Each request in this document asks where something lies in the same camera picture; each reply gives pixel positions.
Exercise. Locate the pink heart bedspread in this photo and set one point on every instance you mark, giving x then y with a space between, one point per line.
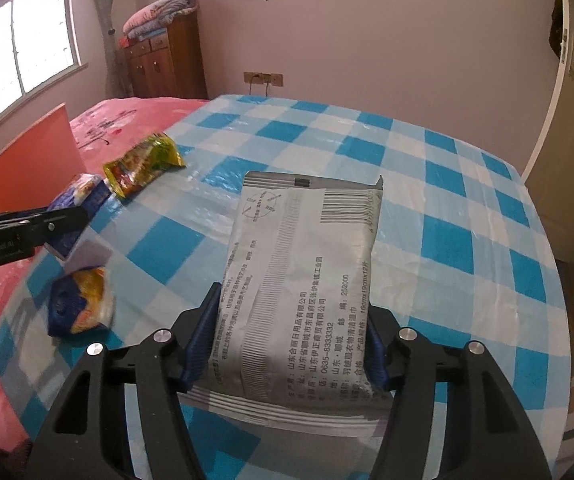
131 270

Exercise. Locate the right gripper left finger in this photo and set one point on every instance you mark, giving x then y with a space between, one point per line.
84 435

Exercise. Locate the wall power socket strip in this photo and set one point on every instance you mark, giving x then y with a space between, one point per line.
276 80

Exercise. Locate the blue white checkered tablecloth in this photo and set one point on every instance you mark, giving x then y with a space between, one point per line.
460 255

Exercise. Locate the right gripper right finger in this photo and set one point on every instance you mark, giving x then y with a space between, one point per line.
488 434

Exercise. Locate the bright bedroom window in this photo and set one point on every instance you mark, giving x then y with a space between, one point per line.
37 46

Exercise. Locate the brown wooden cabinet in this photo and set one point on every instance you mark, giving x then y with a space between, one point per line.
169 63

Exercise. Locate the grey plaid curtain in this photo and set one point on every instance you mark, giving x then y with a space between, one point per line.
117 80

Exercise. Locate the orange plastic trash bucket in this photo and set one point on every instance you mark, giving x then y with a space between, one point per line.
39 163

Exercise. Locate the folded pink blanket stack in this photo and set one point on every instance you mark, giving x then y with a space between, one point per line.
156 15

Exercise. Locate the yellow green snack bag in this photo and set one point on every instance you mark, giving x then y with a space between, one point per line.
142 164

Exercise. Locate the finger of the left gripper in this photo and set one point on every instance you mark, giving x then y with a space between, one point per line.
20 233

